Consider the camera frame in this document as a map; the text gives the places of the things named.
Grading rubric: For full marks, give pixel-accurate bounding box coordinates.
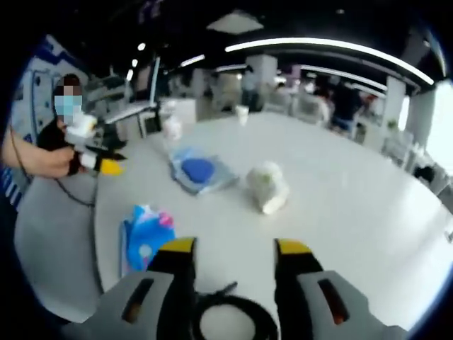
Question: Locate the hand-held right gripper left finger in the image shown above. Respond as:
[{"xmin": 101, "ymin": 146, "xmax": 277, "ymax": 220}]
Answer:
[{"xmin": 80, "ymin": 236, "xmax": 198, "ymax": 340}]

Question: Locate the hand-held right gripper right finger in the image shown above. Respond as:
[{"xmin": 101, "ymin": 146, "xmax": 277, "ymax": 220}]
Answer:
[{"xmin": 273, "ymin": 237, "xmax": 408, "ymax": 340}]

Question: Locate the blue wipes packet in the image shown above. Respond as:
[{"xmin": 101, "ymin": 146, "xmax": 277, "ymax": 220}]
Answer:
[{"xmin": 117, "ymin": 203, "xmax": 177, "ymax": 278}]

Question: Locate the clear plastic water bottle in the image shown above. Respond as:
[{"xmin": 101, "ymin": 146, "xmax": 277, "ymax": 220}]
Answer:
[{"xmin": 160, "ymin": 100, "xmax": 184, "ymax": 142}]

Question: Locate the clear packet with blue sponge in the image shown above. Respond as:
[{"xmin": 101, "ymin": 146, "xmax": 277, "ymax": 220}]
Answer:
[{"xmin": 167, "ymin": 146, "xmax": 241, "ymax": 196}]

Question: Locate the white patterned tissue packet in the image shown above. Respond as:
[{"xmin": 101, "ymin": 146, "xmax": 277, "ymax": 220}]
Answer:
[{"xmin": 245, "ymin": 160, "xmax": 290, "ymax": 216}]

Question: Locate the white paper cup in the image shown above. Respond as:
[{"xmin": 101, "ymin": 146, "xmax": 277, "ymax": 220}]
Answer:
[{"xmin": 235, "ymin": 104, "xmax": 251, "ymax": 126}]

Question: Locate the person's left hand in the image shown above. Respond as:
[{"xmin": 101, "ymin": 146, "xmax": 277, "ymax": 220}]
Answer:
[{"xmin": 45, "ymin": 144, "xmax": 88, "ymax": 179}]

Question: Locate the white office desk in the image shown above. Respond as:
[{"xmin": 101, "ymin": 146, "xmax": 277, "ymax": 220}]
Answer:
[{"xmin": 103, "ymin": 100, "xmax": 157, "ymax": 125}]

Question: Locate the person in blue mask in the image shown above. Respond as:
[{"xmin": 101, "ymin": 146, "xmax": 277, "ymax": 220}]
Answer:
[{"xmin": 9, "ymin": 34, "xmax": 90, "ymax": 207}]

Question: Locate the dark monitor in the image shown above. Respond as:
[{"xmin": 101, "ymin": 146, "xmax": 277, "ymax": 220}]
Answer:
[{"xmin": 133, "ymin": 57, "xmax": 161, "ymax": 108}]

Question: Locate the white column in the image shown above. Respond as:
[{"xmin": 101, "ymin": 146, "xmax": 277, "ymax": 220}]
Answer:
[
  {"xmin": 384, "ymin": 75, "xmax": 407, "ymax": 136},
  {"xmin": 245, "ymin": 54, "xmax": 280, "ymax": 111}
]

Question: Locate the ceiling air vent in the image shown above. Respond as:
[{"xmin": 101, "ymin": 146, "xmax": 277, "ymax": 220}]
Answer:
[{"xmin": 206, "ymin": 9, "xmax": 265, "ymax": 35}]

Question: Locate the long ceiling light strip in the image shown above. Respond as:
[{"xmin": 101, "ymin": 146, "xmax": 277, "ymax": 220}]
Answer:
[{"xmin": 224, "ymin": 37, "xmax": 435, "ymax": 86}]

